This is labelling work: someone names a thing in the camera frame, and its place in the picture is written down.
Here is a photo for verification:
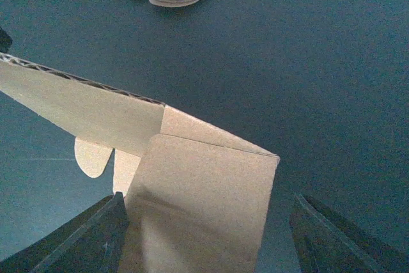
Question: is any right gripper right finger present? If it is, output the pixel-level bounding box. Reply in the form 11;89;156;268
289;194;408;272

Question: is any brown cardboard box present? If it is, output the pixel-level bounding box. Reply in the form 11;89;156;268
1;54;279;272

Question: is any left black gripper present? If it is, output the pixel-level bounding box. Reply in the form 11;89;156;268
0;27;13;53

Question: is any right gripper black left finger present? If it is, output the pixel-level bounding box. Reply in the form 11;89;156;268
1;192;129;272

